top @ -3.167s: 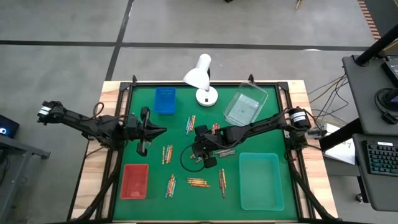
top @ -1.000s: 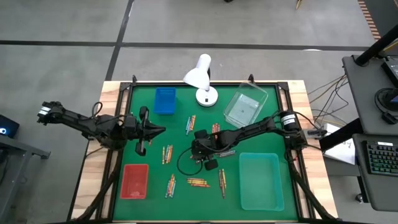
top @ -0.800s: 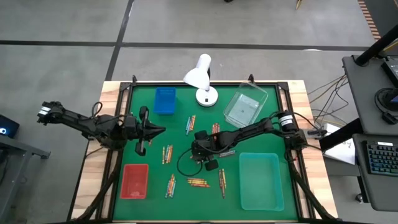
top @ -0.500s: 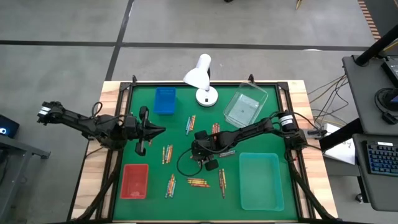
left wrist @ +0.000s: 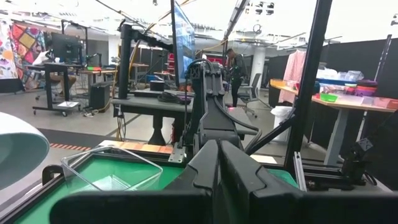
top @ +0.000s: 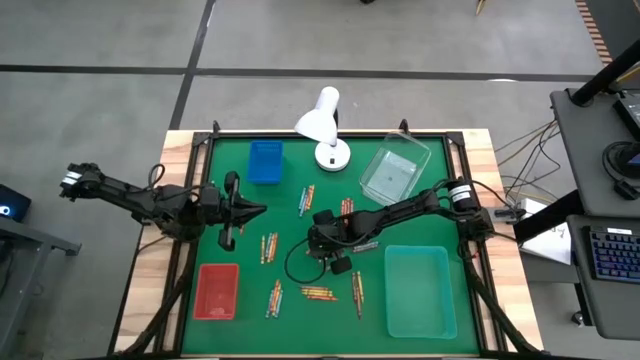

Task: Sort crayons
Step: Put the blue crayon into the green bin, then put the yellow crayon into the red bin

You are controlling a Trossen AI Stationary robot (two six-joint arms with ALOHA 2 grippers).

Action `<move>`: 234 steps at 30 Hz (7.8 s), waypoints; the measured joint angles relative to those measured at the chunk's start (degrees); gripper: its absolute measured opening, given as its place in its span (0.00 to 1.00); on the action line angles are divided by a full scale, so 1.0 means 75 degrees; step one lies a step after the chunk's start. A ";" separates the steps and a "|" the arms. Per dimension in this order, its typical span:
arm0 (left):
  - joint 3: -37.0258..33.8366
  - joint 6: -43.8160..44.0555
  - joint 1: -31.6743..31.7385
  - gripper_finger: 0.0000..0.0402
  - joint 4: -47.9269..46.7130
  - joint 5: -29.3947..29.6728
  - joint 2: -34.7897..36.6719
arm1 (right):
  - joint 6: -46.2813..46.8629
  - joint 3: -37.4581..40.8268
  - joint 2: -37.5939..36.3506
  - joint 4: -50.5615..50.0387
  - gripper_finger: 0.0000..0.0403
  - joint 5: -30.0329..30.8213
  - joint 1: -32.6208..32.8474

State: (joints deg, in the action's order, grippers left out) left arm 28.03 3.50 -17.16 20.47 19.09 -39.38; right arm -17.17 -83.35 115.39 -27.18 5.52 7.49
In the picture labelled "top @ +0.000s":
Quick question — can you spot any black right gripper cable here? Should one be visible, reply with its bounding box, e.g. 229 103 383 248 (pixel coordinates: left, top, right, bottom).
283 236 334 285

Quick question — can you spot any blue plastic basket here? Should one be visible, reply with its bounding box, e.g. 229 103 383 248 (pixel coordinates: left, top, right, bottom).
247 139 285 186

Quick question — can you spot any black device with light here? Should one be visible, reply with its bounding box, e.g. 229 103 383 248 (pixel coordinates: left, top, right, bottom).
0 183 32 224

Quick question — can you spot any grey side table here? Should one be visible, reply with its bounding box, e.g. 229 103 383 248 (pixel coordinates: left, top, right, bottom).
0 214 83 359

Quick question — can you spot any black support beam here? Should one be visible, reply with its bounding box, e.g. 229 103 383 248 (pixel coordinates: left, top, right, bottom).
512 188 585 245

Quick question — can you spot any black slanted pole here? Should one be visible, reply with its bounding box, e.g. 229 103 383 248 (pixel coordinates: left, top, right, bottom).
569 38 640 107

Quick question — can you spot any grey keyboard desk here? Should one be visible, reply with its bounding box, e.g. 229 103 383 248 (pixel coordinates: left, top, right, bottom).
566 214 640 341

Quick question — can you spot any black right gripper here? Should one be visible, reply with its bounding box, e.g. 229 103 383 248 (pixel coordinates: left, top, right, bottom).
306 208 354 276

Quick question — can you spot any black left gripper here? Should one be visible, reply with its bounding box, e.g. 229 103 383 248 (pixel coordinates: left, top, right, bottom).
199 171 269 252

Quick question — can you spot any green table mat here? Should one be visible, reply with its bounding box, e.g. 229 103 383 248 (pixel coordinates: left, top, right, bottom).
180 135 481 356

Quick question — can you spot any black backlit keyboard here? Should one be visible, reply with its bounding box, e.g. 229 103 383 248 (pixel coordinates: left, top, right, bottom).
588 226 640 285

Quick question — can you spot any black round device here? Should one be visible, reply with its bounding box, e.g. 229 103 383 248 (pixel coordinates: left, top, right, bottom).
601 140 640 202

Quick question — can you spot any clear plastic container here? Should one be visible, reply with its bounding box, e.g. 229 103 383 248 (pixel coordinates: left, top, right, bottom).
358 131 433 207

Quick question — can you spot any white paper sheet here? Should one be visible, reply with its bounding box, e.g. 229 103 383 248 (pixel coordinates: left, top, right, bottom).
518 219 574 266

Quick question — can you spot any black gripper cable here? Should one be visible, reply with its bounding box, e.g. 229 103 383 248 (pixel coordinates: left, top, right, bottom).
147 162 206 194
283 236 334 285

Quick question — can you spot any black laptop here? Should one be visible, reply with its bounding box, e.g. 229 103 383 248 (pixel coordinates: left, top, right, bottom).
612 91 640 142

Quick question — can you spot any teal plastic bin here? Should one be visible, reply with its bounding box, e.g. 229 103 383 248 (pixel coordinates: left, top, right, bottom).
383 244 459 340

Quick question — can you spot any white box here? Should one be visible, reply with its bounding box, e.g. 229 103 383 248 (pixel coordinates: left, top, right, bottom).
518 197 551 221

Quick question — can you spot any red plastic bin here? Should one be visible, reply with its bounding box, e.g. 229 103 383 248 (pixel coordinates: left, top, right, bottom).
192 262 241 321

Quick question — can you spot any black aluminium table frame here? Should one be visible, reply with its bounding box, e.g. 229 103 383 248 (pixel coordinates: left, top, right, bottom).
107 118 544 360

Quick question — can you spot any white desk lamp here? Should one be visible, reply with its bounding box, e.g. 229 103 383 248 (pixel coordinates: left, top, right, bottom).
293 85 352 174

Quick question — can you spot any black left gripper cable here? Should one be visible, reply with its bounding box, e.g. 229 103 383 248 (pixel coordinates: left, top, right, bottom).
147 162 206 194

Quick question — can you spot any grey equipment cart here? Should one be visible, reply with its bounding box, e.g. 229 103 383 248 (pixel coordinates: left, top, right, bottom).
549 87 640 217

